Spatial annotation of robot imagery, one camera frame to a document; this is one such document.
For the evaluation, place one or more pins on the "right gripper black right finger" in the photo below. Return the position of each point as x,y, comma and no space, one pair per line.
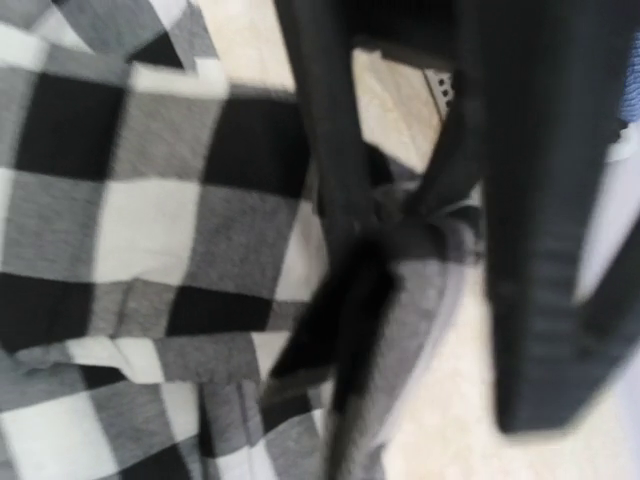
539,84

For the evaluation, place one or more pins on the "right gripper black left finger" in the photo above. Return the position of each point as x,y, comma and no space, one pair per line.
335,150

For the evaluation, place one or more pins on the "white plastic basket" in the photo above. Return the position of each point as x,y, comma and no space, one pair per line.
440,85

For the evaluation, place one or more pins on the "black white plaid shirt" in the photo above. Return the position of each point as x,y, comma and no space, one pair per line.
189,288

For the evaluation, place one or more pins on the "blue checkered shirt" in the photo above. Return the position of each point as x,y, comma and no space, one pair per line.
629,105

